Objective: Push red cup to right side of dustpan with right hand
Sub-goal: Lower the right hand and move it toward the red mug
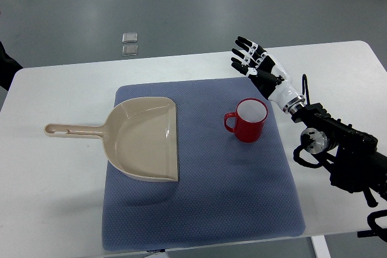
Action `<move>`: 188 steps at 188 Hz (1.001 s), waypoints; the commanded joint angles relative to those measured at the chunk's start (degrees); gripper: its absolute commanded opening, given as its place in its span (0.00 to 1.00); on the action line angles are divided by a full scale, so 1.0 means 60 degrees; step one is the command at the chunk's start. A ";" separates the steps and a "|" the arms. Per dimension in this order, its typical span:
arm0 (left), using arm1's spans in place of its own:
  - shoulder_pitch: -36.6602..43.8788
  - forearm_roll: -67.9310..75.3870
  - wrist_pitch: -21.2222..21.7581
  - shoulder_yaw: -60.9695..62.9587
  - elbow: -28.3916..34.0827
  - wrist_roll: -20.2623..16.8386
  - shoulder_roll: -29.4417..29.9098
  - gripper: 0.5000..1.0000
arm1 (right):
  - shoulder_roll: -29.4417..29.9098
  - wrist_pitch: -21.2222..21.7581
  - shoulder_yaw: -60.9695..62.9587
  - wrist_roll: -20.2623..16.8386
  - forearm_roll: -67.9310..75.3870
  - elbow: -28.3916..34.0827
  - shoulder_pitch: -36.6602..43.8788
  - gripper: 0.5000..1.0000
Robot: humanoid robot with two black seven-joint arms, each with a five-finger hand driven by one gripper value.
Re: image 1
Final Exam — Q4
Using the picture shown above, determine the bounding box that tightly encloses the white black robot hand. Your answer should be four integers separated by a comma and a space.
231, 36, 305, 114

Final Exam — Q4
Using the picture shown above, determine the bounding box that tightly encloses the red cup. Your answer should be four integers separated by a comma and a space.
224, 98, 268, 143

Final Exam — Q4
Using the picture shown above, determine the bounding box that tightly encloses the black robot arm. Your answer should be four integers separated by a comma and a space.
291, 102, 386, 208

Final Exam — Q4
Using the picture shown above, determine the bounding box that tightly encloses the beige plastic dustpan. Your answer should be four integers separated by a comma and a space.
44, 97, 179, 182

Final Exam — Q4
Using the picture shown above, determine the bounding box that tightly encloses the blue grey cloth mat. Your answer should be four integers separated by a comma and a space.
102, 77, 305, 251

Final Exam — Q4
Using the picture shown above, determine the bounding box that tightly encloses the lower metal floor plate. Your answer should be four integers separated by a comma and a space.
122, 45, 138, 56

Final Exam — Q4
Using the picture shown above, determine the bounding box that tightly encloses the metal floor plate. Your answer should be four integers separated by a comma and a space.
122, 32, 138, 44
122, 45, 138, 56

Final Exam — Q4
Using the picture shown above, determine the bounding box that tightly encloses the upper metal floor plate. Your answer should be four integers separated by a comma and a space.
122, 32, 138, 44

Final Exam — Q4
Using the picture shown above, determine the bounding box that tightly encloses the white table leg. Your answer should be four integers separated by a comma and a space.
311, 235, 331, 258

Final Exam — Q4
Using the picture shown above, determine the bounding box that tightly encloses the dark object at left edge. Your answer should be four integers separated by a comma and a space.
0, 42, 23, 91

